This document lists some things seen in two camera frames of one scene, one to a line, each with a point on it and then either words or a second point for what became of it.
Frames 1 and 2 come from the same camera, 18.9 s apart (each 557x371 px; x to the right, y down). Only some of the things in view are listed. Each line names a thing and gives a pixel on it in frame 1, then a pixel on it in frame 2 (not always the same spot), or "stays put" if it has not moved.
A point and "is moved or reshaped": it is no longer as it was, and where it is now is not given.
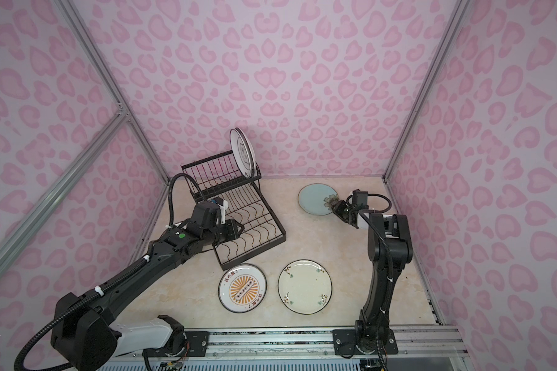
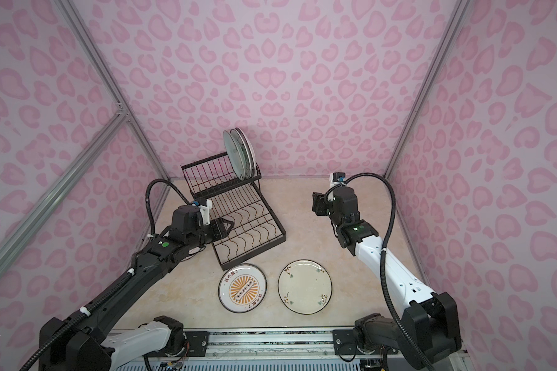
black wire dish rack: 213,178 stays put
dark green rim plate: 251,154 is moved or reshaped
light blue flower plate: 317,199 to 234,153
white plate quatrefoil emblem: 241,152 stays put
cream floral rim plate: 305,287 stays put
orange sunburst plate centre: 242,288 stays put
